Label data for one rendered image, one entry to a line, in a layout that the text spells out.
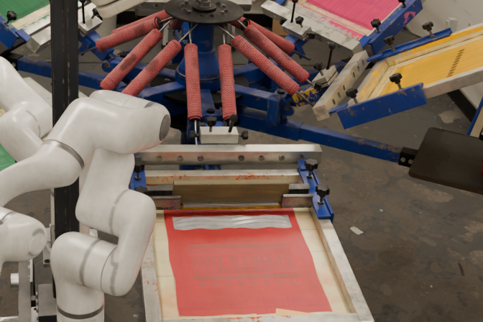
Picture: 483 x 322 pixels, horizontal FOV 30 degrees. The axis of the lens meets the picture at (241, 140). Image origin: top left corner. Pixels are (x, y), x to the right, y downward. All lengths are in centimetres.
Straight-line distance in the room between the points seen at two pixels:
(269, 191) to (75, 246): 113
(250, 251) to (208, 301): 27
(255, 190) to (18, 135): 93
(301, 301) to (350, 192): 247
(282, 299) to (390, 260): 198
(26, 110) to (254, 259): 84
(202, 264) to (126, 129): 102
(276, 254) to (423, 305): 163
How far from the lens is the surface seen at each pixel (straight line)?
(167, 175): 289
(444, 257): 450
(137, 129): 161
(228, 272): 253
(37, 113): 212
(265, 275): 253
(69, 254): 175
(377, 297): 413
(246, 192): 275
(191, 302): 241
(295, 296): 247
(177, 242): 263
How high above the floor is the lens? 244
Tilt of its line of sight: 28 degrees down
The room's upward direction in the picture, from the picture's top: 5 degrees clockwise
